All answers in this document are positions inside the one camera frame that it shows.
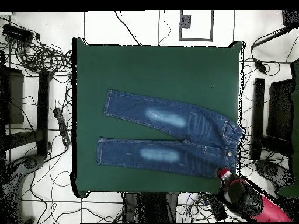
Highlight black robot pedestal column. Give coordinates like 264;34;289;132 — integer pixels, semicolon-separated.
123;192;179;224

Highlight black corner box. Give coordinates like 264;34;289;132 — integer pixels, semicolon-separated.
281;9;299;29

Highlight dark green table cloth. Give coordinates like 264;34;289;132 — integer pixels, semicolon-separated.
71;37;246;198

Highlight black stand leg bar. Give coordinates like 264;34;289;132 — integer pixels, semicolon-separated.
251;78;266;161
36;71;51;156

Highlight black power strip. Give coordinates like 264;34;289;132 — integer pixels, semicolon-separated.
207;192;228;222
53;107;71;147

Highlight black round stand base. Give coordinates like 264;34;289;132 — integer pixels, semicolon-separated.
22;154;46;170
255;159;293;186

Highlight grey square floor frame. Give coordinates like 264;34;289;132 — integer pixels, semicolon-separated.
179;10;214;42

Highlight black power brick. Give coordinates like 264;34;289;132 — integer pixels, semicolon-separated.
253;58;269;75

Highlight dark flat panel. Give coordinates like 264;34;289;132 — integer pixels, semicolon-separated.
0;66;25;125
266;78;295;141

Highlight black rod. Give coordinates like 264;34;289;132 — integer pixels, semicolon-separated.
250;26;291;50

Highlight blue denim jeans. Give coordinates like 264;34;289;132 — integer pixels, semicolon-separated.
96;89;244;179

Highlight small grey square patch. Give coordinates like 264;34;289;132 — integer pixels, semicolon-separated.
180;15;192;29

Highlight long black floor cable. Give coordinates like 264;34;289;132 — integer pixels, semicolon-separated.
113;10;142;46

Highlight tangle of black cables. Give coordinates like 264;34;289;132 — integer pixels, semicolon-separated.
15;40;73;76

